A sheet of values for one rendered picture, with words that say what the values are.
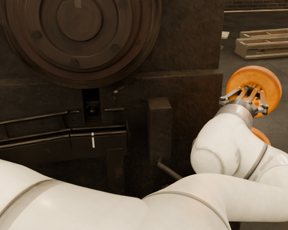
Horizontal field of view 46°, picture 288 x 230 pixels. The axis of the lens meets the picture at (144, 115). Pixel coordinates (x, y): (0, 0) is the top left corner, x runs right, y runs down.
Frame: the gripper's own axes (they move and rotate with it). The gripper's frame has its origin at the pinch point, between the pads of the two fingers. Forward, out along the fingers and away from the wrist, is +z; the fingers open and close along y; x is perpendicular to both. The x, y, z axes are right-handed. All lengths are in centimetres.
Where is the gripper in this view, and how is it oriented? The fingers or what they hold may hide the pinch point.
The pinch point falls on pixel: (253, 86)
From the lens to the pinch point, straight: 102.8
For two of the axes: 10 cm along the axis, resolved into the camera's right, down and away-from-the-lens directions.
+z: 4.7, -4.5, 7.6
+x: -0.4, -8.7, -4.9
